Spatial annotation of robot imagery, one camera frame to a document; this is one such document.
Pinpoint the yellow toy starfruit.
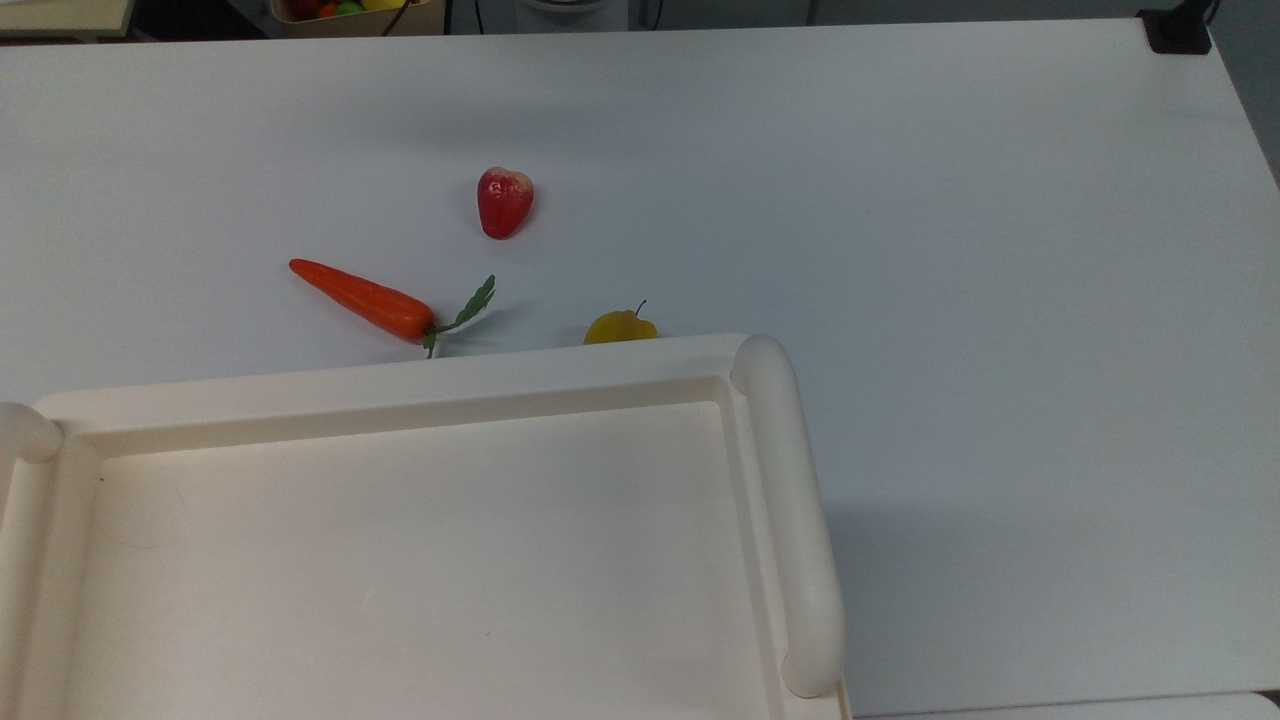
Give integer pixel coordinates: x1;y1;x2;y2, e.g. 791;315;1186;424
584;300;660;346

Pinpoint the wooden box of toy fruit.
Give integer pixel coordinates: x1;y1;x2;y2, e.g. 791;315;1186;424
268;0;447;39

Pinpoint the red toy wax apple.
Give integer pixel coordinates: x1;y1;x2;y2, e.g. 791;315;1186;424
477;167;535;241

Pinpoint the beige side shelf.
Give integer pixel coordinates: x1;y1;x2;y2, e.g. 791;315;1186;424
0;0;136;41

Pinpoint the cream white tray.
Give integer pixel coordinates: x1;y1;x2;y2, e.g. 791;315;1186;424
0;333;853;720

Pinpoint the black table clamp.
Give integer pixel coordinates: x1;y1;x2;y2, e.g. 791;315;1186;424
1138;0;1216;55

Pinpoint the orange toy carrot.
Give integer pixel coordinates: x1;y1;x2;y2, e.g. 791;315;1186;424
289;258;497;359

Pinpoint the cream cabinet carry handle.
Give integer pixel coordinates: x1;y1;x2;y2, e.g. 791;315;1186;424
0;402;64;531
730;335;847;699

